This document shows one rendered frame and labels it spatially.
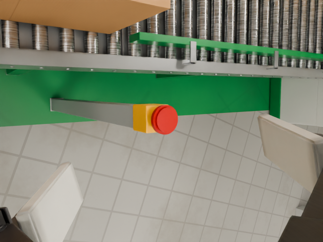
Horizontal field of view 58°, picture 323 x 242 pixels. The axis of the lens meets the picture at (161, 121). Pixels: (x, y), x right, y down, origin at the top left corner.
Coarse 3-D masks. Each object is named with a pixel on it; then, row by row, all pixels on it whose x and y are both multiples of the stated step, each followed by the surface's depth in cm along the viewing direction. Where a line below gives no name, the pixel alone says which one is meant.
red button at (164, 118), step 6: (156, 108) 67; (162, 108) 67; (168, 108) 68; (156, 114) 67; (162, 114) 67; (168, 114) 68; (174, 114) 69; (156, 120) 66; (162, 120) 67; (168, 120) 68; (174, 120) 69; (156, 126) 67; (162, 126) 67; (168, 126) 68; (174, 126) 69; (162, 132) 68; (168, 132) 69
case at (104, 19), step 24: (0, 0) 71; (24, 0) 71; (48, 0) 71; (72, 0) 71; (96, 0) 70; (120, 0) 70; (144, 0) 72; (168, 0) 76; (48, 24) 96; (72, 24) 95; (96, 24) 95; (120, 24) 94
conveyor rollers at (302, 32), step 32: (192, 0) 130; (256, 0) 152; (288, 0) 167; (320, 0) 185; (32, 32) 97; (64, 32) 101; (96, 32) 107; (128, 32) 117; (192, 32) 132; (224, 32) 146; (256, 32) 154; (288, 32) 169; (320, 32) 187; (256, 64) 156; (288, 64) 177; (320, 64) 190
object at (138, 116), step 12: (60, 108) 137; (72, 108) 121; (84, 108) 108; (96, 108) 97; (108, 108) 89; (120, 108) 82; (132, 108) 76; (144, 108) 70; (108, 120) 89; (120, 120) 82; (132, 120) 76; (144, 120) 70; (144, 132) 70; (156, 132) 71
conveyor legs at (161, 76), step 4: (8, 72) 132; (12, 72) 123; (16, 72) 123; (20, 72) 123; (24, 72) 123; (156, 76) 186; (160, 76) 182; (164, 76) 178; (168, 76) 175; (172, 76) 171; (176, 76) 168; (180, 76) 166; (184, 76) 166; (188, 76) 167
